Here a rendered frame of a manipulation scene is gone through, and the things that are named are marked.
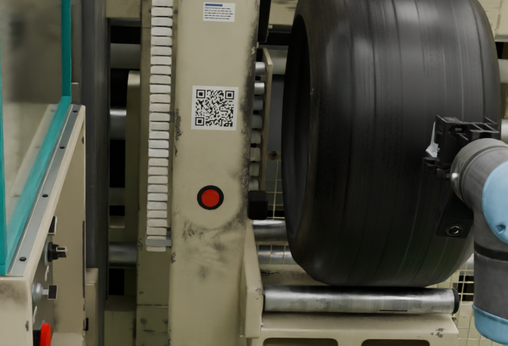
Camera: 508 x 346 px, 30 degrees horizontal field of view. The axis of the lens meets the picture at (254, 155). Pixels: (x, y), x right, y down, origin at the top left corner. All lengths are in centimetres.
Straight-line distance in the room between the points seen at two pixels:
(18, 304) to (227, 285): 83
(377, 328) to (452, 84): 46
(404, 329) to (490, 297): 55
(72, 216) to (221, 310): 39
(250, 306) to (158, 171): 27
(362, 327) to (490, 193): 63
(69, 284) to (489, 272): 67
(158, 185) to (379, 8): 48
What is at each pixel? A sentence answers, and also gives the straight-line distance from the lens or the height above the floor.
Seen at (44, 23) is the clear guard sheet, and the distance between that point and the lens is 115.
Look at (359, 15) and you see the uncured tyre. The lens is 148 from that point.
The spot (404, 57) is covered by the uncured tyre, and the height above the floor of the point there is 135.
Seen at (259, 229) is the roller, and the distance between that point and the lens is 187.
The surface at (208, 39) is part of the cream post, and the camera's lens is 154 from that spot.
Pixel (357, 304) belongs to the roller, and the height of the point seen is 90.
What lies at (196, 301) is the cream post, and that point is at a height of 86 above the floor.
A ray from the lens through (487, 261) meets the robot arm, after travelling 112.
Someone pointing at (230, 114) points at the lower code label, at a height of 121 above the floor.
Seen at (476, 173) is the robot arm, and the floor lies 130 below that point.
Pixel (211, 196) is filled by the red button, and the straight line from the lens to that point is 161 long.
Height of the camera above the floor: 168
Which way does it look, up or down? 20 degrees down
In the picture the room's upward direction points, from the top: 4 degrees clockwise
